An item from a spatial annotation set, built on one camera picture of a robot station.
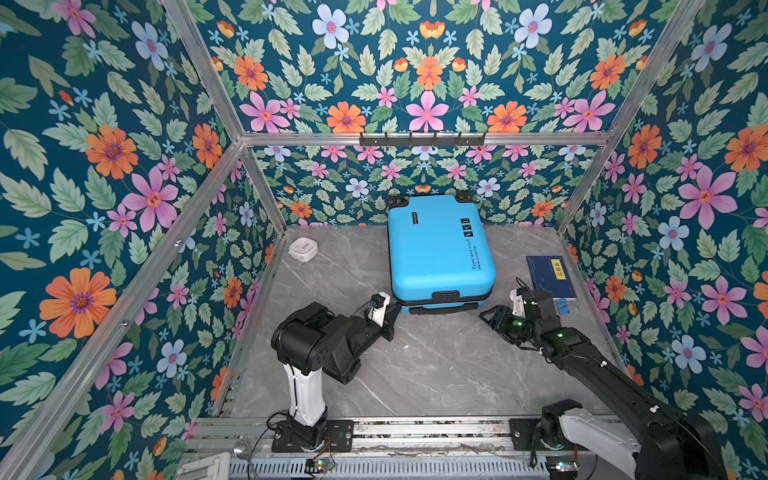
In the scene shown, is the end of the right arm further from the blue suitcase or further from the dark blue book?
the dark blue book

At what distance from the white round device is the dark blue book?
32.1 inches

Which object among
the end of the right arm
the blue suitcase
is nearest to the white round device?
the blue suitcase

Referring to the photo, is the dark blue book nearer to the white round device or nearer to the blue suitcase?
the blue suitcase

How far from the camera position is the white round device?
43.1 inches

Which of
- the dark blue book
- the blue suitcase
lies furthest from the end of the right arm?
the dark blue book

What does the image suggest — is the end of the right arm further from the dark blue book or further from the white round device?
the white round device

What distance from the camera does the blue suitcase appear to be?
0.85 m

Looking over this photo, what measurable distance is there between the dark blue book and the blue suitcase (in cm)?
27

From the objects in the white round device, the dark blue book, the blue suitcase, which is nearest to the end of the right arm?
the blue suitcase

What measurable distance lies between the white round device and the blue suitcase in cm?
35

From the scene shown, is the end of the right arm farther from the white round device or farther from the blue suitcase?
the white round device

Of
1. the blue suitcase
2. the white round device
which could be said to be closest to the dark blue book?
the blue suitcase

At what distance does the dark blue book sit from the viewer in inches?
40.0
